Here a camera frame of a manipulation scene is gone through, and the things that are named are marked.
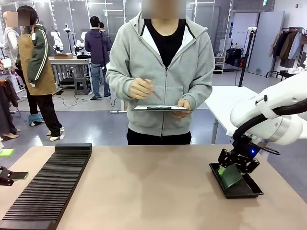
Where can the person's left hand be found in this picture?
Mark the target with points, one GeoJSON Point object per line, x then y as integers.
{"type": "Point", "coordinates": [182, 107]}

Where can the white background work table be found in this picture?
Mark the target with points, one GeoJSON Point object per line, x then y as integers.
{"type": "Point", "coordinates": [69, 61]}

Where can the black bags pile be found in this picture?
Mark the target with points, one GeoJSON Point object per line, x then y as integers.
{"type": "Point", "coordinates": [233, 56]}

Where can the light grey hanging coat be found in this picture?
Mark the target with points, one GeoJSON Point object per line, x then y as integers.
{"type": "Point", "coordinates": [296, 45]}

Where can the black tripod pole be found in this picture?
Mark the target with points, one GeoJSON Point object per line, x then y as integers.
{"type": "Point", "coordinates": [247, 55]}

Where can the person in dark clothes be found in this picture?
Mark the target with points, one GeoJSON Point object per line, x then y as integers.
{"type": "Point", "coordinates": [105, 31]}

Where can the white side table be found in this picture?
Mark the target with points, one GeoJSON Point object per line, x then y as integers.
{"type": "Point", "coordinates": [227, 100]}

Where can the black slotted PCB rack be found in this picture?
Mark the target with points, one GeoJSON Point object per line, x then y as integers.
{"type": "Point", "coordinates": [48, 187]}

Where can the person's left forearm grey sleeve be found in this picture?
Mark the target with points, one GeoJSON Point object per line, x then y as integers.
{"type": "Point", "coordinates": [201, 91]}

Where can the person in grey hoodie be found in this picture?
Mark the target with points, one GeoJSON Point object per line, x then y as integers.
{"type": "Point", "coordinates": [148, 60]}

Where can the white shoe shelf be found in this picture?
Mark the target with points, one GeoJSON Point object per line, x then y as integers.
{"type": "Point", "coordinates": [218, 64]}

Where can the black clothes rack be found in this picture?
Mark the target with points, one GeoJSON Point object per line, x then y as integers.
{"type": "Point", "coordinates": [295, 28]}

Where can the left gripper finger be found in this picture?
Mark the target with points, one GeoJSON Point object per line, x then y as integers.
{"type": "Point", "coordinates": [7, 177]}
{"type": "Point", "coordinates": [6, 152]}

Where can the person's right forearm grey sleeve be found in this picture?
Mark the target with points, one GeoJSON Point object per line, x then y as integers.
{"type": "Point", "coordinates": [117, 81]}

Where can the woman in brown apron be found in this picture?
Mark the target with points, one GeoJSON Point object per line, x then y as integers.
{"type": "Point", "coordinates": [38, 67]}

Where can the man in purple jacket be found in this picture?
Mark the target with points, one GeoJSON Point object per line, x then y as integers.
{"type": "Point", "coordinates": [97, 48]}

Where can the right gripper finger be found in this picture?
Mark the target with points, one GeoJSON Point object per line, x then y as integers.
{"type": "Point", "coordinates": [225, 158]}
{"type": "Point", "coordinates": [250, 165]}

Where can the dark hanging clothes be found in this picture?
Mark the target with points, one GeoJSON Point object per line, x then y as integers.
{"type": "Point", "coordinates": [7, 105]}

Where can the red pen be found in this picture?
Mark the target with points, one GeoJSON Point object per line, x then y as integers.
{"type": "Point", "coordinates": [156, 93]}

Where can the green PCB board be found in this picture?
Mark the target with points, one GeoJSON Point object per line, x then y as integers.
{"type": "Point", "coordinates": [231, 178]}

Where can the grey door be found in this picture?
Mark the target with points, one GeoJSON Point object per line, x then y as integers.
{"type": "Point", "coordinates": [266, 43]}

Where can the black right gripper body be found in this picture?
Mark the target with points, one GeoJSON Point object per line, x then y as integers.
{"type": "Point", "coordinates": [244, 148]}

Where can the beige hanging coat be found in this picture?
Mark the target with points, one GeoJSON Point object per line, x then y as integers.
{"type": "Point", "coordinates": [275, 44]}

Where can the brown hanging coat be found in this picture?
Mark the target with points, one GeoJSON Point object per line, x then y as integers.
{"type": "Point", "coordinates": [286, 48]}

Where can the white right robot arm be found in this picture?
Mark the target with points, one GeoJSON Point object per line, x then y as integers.
{"type": "Point", "coordinates": [275, 107]}

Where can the flat cardboard box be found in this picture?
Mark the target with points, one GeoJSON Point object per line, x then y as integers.
{"type": "Point", "coordinates": [63, 56]}

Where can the black shallow plastic tray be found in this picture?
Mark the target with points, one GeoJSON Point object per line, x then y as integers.
{"type": "Point", "coordinates": [242, 191]}

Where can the person's right hand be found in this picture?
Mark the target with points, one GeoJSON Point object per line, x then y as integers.
{"type": "Point", "coordinates": [139, 88]}

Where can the grey plastic stool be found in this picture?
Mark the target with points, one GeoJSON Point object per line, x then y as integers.
{"type": "Point", "coordinates": [81, 85]}

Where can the grey clipboard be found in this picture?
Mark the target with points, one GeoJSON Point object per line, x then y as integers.
{"type": "Point", "coordinates": [158, 108]}

